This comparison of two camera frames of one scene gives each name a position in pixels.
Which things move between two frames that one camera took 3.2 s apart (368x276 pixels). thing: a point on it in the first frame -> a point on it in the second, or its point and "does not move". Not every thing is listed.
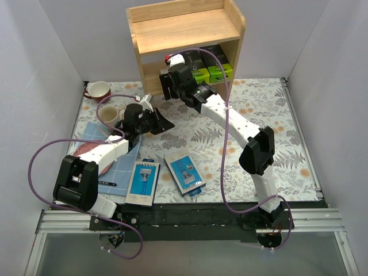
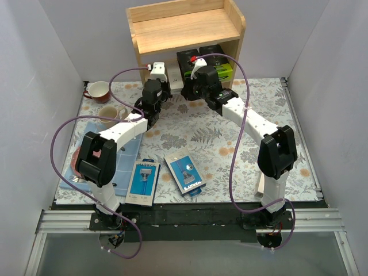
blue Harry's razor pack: x=142 y=182 does not move
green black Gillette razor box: x=216 y=74 does not move
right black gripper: x=167 y=86 -> x=190 y=90
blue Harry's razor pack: x=185 y=172 does not move
